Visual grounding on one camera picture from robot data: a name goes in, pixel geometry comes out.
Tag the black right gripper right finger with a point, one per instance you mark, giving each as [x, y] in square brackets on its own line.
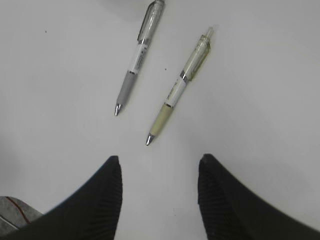
[231, 211]

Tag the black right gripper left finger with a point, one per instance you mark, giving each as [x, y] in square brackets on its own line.
[91, 213]

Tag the cream grip pen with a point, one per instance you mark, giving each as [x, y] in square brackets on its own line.
[189, 71]

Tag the grey grip pen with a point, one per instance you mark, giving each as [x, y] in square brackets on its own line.
[146, 32]

